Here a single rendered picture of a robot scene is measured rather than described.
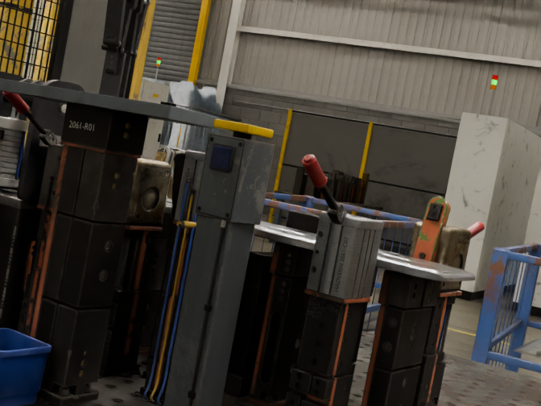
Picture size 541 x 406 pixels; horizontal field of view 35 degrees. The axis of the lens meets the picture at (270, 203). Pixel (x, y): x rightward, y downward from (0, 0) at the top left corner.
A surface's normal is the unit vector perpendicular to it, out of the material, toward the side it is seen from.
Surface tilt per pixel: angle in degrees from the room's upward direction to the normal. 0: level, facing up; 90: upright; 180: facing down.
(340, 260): 90
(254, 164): 90
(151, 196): 90
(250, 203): 90
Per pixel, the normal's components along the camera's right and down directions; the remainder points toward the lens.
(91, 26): 0.90, 0.18
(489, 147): -0.47, -0.04
